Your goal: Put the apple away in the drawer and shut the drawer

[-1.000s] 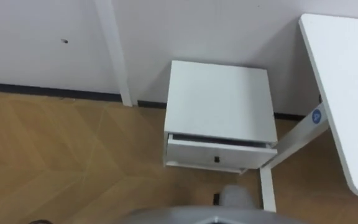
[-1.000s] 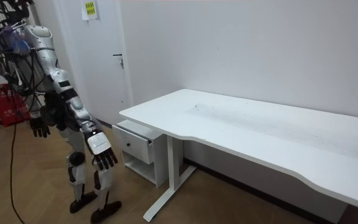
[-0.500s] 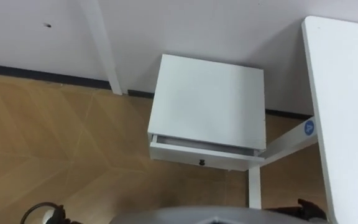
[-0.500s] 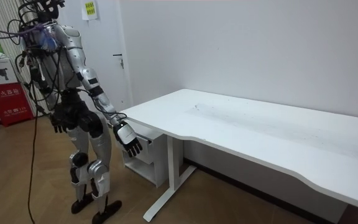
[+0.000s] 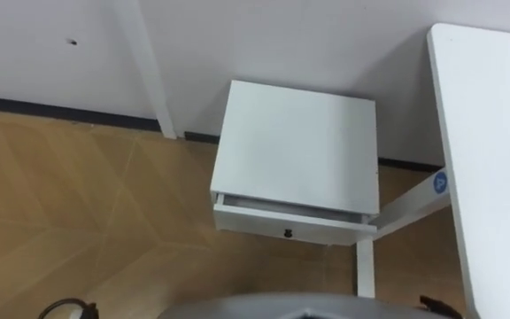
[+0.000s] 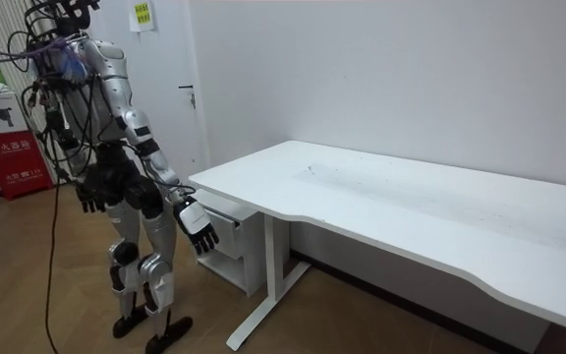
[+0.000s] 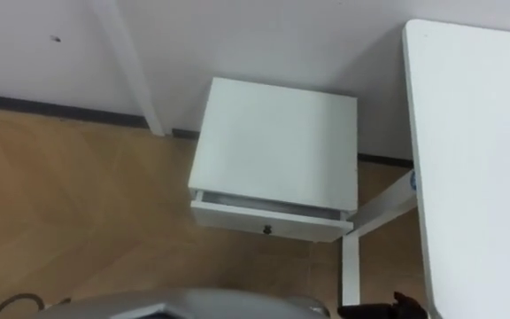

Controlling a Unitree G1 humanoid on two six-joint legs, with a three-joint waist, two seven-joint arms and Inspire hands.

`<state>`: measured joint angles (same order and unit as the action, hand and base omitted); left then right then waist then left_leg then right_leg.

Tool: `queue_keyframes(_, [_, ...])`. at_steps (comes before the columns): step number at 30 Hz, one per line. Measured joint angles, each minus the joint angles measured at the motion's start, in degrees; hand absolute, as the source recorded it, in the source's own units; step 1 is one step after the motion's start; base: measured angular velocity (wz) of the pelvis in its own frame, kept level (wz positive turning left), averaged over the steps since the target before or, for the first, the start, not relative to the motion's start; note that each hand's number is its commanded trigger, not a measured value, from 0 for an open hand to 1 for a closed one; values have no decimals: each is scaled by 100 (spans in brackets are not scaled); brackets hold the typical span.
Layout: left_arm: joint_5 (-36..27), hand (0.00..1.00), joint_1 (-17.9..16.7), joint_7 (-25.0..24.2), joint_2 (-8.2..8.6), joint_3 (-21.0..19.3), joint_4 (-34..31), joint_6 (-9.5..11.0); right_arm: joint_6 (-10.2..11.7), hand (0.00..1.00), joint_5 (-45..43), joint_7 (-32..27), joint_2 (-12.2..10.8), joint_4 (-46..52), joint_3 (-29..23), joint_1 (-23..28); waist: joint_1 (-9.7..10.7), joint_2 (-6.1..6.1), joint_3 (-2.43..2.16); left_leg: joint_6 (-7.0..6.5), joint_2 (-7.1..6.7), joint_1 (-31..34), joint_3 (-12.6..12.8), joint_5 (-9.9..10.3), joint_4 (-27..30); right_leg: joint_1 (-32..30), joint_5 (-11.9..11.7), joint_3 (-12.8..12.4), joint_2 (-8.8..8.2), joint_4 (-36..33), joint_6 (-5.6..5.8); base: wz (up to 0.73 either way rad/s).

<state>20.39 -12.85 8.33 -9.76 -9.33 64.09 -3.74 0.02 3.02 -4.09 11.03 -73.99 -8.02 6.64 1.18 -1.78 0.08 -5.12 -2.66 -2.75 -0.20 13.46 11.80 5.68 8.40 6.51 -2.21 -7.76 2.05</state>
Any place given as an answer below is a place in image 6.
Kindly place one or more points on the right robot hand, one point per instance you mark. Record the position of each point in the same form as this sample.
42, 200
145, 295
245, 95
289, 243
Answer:
194, 218

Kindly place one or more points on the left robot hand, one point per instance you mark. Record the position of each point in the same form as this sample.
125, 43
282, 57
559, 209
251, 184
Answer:
90, 199

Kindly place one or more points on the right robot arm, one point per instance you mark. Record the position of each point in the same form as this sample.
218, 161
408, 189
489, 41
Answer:
130, 118

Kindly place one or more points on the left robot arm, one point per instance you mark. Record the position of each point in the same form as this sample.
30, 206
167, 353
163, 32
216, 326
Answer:
77, 159

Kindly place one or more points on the open white cabinet drawer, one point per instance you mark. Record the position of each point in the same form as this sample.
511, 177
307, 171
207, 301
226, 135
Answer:
226, 236

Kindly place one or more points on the robot legs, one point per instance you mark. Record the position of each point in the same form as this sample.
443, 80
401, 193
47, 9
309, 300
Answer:
157, 236

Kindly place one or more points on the white bedside cabinet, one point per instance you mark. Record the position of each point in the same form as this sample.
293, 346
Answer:
253, 236

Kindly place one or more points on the red fire extinguisher box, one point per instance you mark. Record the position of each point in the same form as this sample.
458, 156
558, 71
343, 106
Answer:
14, 164

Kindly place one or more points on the robot body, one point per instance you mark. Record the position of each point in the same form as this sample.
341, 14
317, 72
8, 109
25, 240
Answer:
98, 88

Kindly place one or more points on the white door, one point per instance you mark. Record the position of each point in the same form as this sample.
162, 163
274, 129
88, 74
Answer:
165, 78

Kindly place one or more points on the paper notice with yellow label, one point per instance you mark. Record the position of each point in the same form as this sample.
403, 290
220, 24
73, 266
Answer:
141, 15

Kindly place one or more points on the white vertical blind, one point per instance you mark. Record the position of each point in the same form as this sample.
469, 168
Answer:
5, 17

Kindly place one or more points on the white desk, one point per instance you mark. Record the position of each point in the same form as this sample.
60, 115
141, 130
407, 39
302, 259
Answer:
411, 206

